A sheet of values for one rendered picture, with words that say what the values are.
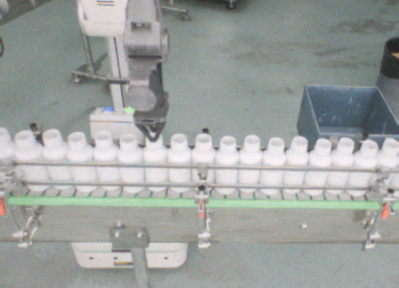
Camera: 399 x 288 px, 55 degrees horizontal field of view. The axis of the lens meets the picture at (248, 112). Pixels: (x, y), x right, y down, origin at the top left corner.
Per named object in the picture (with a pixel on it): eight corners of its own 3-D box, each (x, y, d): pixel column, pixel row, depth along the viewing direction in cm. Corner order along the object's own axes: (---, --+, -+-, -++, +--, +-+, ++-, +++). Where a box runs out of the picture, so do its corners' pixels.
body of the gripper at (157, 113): (168, 97, 91) (167, 70, 87) (163, 125, 83) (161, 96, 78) (141, 96, 90) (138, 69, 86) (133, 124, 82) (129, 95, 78)
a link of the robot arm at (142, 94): (168, 29, 77) (124, 28, 76) (162, 58, 68) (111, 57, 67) (172, 79, 84) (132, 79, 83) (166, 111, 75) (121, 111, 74)
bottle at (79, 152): (77, 177, 101) (63, 130, 91) (101, 175, 103) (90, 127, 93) (75, 195, 96) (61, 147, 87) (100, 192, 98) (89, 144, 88)
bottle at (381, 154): (375, 199, 103) (394, 154, 93) (359, 185, 107) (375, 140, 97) (389, 191, 106) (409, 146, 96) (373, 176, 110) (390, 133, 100)
